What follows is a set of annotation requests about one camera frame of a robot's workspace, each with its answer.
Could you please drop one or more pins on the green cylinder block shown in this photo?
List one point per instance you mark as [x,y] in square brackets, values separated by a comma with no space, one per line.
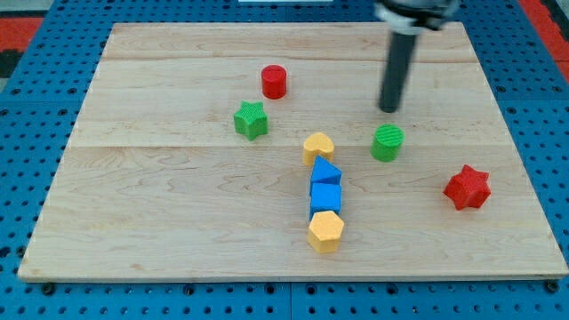
[387,142]

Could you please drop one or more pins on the red cylinder block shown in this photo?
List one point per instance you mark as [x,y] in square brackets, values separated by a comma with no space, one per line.
[273,82]

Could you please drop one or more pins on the yellow hexagon block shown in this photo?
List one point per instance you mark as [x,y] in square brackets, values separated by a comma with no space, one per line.
[325,230]

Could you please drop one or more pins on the red star block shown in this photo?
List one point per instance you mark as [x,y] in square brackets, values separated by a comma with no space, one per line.
[468,188]

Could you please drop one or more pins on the wooden board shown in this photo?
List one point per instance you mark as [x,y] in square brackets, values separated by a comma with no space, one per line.
[156,186]

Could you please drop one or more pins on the green star block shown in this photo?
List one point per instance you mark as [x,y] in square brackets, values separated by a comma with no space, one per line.
[251,120]

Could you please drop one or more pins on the yellow heart block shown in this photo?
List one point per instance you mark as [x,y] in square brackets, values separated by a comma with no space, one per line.
[317,144]

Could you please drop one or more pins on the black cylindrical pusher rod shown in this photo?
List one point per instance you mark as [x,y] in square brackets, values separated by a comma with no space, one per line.
[400,55]

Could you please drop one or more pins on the blue cube block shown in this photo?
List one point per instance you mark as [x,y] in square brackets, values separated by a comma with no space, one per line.
[325,197]

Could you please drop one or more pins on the blue triangle block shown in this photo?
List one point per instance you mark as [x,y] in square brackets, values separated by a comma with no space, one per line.
[324,172]

